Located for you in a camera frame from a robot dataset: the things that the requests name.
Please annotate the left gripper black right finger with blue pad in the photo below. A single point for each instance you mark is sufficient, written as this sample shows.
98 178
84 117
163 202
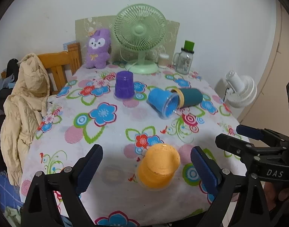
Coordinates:
251 208

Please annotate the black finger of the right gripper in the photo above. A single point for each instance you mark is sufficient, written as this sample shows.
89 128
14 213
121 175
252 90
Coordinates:
246 151
267 136

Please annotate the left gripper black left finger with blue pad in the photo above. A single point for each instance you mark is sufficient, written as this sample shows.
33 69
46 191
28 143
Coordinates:
40 207

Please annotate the orange plastic cup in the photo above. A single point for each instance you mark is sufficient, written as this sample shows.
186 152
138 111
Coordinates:
158 167

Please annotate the teal cup yellow rim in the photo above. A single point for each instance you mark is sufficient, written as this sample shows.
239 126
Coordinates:
188 97

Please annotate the blue plastic cup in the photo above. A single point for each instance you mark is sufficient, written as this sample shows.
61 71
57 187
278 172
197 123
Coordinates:
163 101

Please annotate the purple plastic cup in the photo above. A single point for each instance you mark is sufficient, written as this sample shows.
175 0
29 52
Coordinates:
124 86

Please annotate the person's hand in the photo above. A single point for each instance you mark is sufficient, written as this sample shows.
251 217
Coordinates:
277 198

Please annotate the blue checkered bedding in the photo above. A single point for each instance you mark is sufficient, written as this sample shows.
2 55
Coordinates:
9 195

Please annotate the white small fan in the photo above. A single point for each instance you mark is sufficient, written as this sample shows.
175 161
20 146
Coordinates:
242 90

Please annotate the beige puffer jacket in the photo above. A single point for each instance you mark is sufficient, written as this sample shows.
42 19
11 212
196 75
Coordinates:
24 109

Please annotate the glass mason jar mug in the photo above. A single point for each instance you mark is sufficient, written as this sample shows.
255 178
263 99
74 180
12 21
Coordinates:
182 61

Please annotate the floral tablecloth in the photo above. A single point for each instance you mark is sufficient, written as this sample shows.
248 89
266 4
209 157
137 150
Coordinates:
86 112

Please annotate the green box on jar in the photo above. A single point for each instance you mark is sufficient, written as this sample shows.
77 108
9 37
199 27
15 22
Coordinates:
189 46

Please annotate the cotton swab container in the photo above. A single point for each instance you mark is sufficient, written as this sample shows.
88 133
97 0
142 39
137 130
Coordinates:
163 60

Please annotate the black clothing pile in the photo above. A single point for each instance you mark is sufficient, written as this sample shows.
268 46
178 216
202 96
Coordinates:
8 81

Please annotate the wooden chair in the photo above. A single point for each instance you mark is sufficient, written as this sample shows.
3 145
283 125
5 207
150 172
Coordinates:
56 62

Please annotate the green desk fan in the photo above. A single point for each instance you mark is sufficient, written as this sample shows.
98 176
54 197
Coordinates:
140 28

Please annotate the purple plush bunny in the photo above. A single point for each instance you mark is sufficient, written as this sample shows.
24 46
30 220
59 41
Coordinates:
98 49

